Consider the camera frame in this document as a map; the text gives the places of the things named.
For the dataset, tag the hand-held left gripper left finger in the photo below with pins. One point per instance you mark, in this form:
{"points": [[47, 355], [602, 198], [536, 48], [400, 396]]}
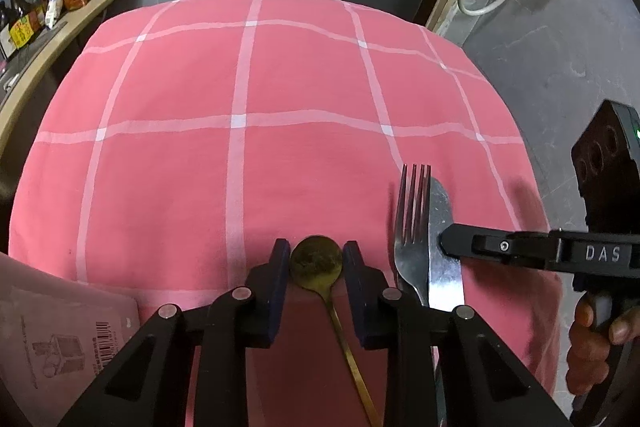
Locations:
{"points": [[277, 287]]}

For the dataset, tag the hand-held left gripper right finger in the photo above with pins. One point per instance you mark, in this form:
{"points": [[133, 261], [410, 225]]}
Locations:
{"points": [[356, 292]]}

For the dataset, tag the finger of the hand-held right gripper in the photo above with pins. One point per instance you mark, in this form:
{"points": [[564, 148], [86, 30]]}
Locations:
{"points": [[480, 247]]}

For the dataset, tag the gold spoon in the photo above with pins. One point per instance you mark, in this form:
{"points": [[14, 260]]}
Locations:
{"points": [[316, 262]]}

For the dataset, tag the stainless steel table knife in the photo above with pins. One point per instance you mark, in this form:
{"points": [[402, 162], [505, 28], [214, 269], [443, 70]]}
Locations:
{"points": [[444, 279]]}

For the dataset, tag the stainless steel fork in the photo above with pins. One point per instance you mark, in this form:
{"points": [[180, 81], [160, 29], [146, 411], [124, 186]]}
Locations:
{"points": [[410, 252]]}

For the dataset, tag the white perforated utensil holder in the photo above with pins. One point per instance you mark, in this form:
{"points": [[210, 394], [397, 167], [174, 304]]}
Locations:
{"points": [[55, 337]]}

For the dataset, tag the person's right hand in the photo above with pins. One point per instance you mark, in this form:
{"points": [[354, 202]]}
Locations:
{"points": [[582, 357]]}

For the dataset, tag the pink checked tablecloth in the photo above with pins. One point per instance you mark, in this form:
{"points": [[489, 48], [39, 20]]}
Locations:
{"points": [[240, 107]]}

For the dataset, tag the white blue seasoning packet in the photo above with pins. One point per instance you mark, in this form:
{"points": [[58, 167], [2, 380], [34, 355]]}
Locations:
{"points": [[55, 4]]}

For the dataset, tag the yellow label sauce bottle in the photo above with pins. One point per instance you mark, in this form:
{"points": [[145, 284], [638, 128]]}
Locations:
{"points": [[22, 29]]}

